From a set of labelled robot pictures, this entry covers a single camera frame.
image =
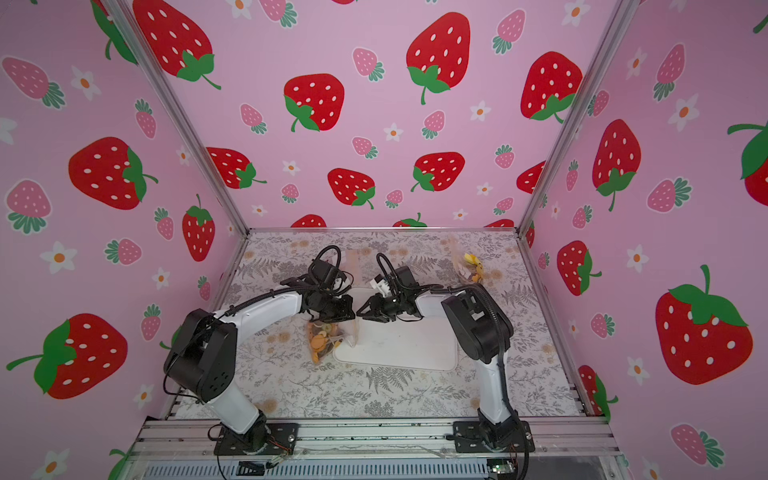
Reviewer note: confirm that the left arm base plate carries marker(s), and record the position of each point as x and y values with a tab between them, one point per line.
270	438

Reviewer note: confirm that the ziploc bag far right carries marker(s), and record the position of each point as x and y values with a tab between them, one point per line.
468	267

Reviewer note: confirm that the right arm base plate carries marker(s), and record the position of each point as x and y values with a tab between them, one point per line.
482	437

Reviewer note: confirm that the white plastic tray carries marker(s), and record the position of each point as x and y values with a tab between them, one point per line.
427	344

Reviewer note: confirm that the aluminium front rail frame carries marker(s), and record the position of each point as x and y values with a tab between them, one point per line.
407	448

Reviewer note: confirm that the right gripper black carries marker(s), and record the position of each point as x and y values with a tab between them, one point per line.
383	305

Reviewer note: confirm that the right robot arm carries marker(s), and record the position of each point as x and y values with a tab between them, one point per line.
481	328

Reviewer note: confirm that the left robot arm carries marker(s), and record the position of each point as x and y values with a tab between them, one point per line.
203	358

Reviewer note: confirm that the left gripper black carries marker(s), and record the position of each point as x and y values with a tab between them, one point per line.
345	314

